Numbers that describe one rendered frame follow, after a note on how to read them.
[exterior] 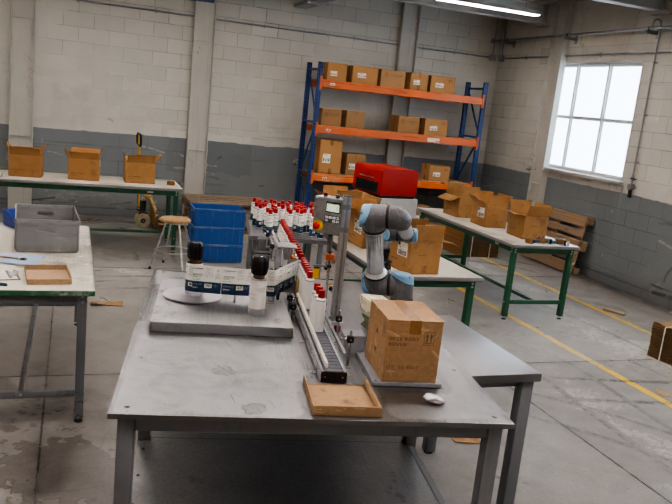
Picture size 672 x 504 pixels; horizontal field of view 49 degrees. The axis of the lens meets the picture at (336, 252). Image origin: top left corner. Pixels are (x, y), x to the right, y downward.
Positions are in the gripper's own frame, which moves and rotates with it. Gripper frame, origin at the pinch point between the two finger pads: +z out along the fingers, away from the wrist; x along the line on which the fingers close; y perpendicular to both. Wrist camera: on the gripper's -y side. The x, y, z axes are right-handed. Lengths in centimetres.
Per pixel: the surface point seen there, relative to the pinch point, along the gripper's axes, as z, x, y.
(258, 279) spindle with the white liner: -7, -75, 24
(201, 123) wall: -34, 14, -731
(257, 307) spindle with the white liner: 7, -75, 26
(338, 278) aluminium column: -6.1, -30.7, 17.9
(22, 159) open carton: 10, -215, -522
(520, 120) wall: -89, 499, -645
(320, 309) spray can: 0, -51, 52
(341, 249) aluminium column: -21.7, -30.7, 17.7
